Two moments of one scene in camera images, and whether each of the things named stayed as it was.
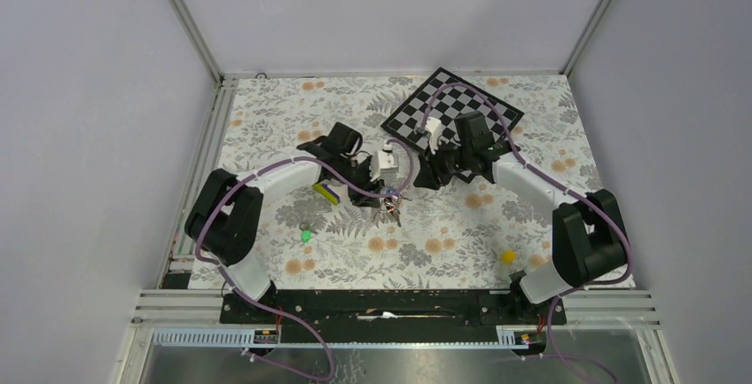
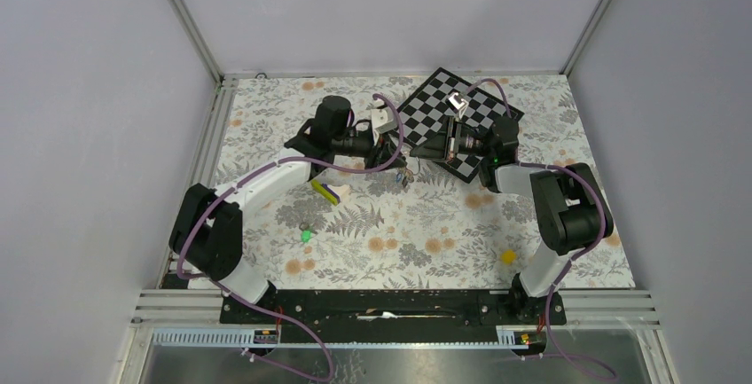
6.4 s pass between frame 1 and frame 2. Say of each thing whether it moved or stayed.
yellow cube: stayed
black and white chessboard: stayed
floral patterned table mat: stayed
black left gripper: moved
